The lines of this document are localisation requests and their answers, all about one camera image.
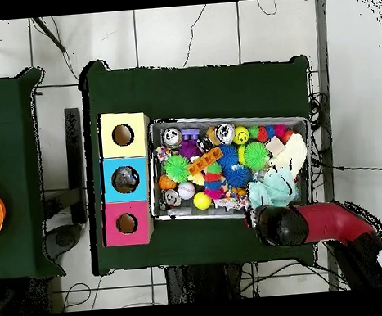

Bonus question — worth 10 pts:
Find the grey stand base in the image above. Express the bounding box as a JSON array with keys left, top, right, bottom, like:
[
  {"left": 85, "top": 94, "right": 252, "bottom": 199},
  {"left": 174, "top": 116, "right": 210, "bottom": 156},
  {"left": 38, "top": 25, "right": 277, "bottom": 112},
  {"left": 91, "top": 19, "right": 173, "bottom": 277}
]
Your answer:
[{"left": 43, "top": 222, "right": 86, "bottom": 263}]

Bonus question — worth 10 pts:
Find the black tripod leg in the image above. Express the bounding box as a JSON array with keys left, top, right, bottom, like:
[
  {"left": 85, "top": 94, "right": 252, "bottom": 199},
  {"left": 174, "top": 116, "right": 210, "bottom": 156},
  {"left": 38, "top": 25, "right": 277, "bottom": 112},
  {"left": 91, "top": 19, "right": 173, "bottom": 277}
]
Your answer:
[{"left": 32, "top": 16, "right": 68, "bottom": 56}]

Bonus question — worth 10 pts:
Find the purple monster toy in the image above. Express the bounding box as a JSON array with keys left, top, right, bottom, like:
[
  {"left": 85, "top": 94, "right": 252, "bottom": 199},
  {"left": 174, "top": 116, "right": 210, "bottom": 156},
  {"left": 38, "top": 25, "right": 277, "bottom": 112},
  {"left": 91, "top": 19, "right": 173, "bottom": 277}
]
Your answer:
[{"left": 177, "top": 139, "right": 204, "bottom": 160}]

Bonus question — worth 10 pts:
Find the wire mesh bin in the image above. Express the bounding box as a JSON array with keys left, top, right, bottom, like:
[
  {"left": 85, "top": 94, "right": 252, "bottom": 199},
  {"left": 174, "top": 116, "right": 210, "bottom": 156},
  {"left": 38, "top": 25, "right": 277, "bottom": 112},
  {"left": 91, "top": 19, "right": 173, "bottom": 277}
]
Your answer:
[{"left": 144, "top": 106, "right": 317, "bottom": 230}]

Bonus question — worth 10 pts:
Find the orange toy building block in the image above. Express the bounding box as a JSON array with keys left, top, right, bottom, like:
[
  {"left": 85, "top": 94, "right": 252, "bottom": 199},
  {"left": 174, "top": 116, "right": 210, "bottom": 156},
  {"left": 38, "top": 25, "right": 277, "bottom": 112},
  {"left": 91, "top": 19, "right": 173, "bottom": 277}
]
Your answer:
[{"left": 185, "top": 146, "right": 225, "bottom": 176}]

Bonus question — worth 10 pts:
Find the black floor cable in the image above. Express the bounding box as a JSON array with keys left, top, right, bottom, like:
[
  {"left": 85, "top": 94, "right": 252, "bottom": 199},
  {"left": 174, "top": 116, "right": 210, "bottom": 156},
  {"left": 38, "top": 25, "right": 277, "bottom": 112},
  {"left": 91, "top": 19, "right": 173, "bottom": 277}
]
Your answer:
[{"left": 312, "top": 153, "right": 382, "bottom": 176}]

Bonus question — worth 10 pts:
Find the dark green table cloth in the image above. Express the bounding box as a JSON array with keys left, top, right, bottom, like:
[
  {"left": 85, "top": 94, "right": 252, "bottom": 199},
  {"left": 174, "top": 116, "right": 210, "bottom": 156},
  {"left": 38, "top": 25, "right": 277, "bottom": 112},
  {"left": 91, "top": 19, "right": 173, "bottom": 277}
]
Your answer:
[
  {"left": 75, "top": 43, "right": 326, "bottom": 278},
  {"left": 0, "top": 65, "right": 66, "bottom": 283}
]

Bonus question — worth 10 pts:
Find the wooden box with three holes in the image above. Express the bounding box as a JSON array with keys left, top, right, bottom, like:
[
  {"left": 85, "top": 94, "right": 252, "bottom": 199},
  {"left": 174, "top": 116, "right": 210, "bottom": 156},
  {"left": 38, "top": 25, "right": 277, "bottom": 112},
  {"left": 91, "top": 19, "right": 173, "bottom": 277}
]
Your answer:
[{"left": 92, "top": 109, "right": 160, "bottom": 249}]

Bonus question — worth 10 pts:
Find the green spiky rubber ball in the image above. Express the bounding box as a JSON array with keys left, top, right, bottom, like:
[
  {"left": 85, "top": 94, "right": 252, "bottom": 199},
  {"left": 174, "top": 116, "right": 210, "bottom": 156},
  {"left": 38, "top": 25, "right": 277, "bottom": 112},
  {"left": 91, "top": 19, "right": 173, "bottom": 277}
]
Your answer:
[{"left": 160, "top": 152, "right": 192, "bottom": 185}]

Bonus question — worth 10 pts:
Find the yellow smiley ball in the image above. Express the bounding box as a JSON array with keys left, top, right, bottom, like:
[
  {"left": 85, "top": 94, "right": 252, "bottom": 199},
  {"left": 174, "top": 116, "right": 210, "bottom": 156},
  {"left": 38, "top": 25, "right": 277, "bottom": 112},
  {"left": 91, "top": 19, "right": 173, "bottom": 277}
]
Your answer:
[{"left": 231, "top": 124, "right": 250, "bottom": 146}]

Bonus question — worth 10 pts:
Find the cream knitted cloth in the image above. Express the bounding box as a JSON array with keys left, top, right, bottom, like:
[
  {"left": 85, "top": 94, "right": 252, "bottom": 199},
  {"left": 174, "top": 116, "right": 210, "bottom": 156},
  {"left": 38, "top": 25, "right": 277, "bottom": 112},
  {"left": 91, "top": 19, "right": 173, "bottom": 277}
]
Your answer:
[{"left": 267, "top": 132, "right": 311, "bottom": 178}]

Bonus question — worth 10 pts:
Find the mint knitted cloth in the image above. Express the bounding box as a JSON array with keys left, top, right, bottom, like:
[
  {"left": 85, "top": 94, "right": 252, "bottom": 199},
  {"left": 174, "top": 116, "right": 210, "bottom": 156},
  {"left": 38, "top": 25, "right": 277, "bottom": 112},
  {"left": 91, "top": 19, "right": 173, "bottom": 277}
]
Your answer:
[{"left": 246, "top": 165, "right": 300, "bottom": 211}]

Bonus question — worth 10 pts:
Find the silver drink can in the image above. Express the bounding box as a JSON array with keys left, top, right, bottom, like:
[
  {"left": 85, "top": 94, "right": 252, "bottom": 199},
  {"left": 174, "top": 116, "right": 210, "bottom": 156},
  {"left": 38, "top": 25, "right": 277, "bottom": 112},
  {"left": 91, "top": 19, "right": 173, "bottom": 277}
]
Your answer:
[{"left": 159, "top": 126, "right": 183, "bottom": 150}]

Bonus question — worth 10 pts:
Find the crushed silver can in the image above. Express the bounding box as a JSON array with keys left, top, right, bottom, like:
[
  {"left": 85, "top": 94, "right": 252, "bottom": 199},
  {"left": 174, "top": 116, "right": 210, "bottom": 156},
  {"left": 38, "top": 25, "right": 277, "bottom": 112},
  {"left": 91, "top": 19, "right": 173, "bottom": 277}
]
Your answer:
[{"left": 213, "top": 122, "right": 236, "bottom": 146}]

